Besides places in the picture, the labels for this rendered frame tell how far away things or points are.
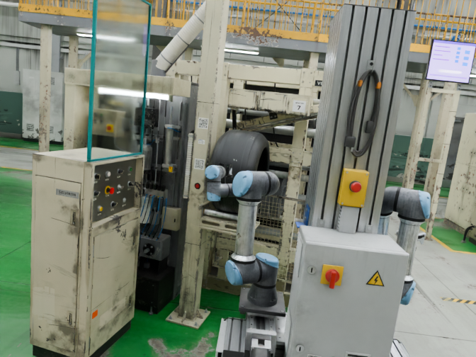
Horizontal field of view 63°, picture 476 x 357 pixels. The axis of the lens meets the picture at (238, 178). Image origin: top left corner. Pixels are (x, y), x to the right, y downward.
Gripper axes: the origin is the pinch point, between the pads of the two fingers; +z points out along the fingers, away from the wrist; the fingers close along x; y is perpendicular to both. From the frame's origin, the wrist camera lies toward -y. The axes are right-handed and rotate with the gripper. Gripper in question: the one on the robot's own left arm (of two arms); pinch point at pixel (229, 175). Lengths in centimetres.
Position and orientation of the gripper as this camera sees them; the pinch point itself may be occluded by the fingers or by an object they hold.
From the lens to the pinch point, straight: 240.8
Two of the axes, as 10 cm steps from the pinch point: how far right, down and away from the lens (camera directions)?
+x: -9.5, -1.7, 2.6
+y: 1.6, -9.9, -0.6
